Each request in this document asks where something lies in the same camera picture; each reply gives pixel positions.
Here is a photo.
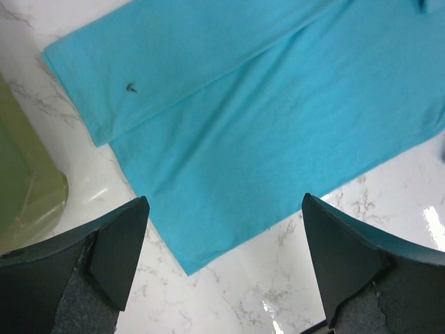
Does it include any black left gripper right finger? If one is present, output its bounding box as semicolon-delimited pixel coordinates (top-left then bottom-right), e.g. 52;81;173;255
302;193;444;333

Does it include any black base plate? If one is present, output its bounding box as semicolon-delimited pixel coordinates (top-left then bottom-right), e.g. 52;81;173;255
301;320;332;334

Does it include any turquoise t shirt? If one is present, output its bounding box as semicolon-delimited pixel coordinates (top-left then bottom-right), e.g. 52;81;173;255
42;1;444;275

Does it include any olive green plastic basket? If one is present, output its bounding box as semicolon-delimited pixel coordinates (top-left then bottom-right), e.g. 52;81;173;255
1;79;69;254

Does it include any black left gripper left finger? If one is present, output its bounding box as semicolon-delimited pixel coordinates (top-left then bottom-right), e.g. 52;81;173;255
1;197;149;333

